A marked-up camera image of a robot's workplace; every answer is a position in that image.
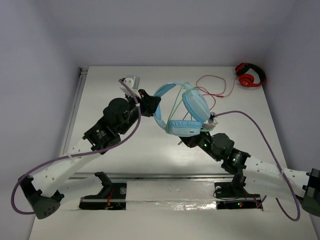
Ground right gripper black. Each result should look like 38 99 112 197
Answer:
176 123 221 162

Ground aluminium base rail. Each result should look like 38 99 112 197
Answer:
68 171 266 211

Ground purple cable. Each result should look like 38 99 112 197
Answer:
11 78 141 215
212 110 301 222

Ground red audio cable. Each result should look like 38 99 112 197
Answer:
196 74 236 111

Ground red and black headphones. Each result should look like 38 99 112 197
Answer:
235 62 267 88

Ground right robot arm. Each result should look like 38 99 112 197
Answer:
181 132 320 217

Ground green audio cable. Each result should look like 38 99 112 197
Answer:
164 82 216 133

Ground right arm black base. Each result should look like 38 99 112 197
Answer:
212 179 263 210

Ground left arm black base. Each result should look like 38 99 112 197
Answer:
78 171 127 211

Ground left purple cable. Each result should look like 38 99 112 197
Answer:
11 78 141 215

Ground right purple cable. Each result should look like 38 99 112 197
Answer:
212 110 301 222

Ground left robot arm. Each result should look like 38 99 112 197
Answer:
19 89 161 220

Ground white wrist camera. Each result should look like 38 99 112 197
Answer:
202 112 218 132
120 75 140 98

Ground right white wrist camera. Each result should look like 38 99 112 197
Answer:
202 112 218 132

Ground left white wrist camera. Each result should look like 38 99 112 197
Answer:
120 75 140 98

